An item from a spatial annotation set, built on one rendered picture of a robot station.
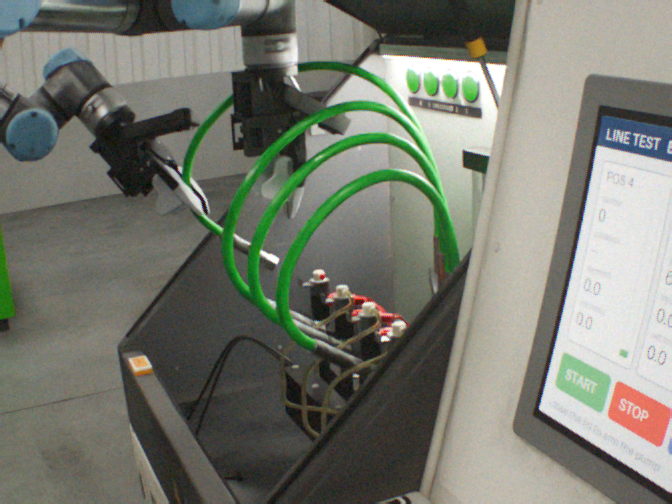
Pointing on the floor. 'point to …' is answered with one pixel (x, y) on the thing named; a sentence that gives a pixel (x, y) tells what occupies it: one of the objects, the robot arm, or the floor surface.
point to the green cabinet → (5, 290)
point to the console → (528, 243)
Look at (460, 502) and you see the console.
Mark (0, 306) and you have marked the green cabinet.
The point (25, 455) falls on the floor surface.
